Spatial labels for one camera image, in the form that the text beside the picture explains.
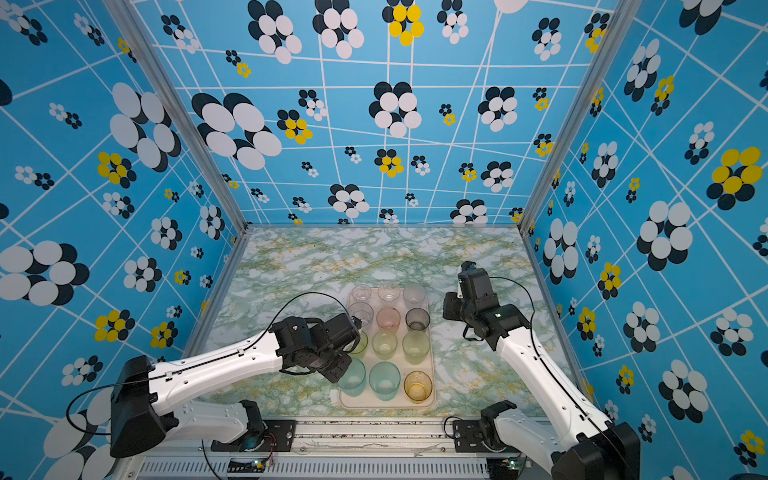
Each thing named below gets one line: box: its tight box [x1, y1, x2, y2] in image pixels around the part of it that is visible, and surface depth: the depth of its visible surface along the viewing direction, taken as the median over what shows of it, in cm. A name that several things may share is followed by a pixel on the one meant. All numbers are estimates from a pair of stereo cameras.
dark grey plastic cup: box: [405, 307, 431, 331], surface depth 90 cm
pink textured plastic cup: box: [376, 306, 401, 333], surface depth 91 cm
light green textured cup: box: [402, 330, 431, 365], surface depth 87 cm
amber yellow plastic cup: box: [403, 370, 433, 404], surface depth 81 cm
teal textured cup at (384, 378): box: [369, 361, 401, 401], surface depth 76 cm
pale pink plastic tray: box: [336, 287, 436, 410], surface depth 84 cm
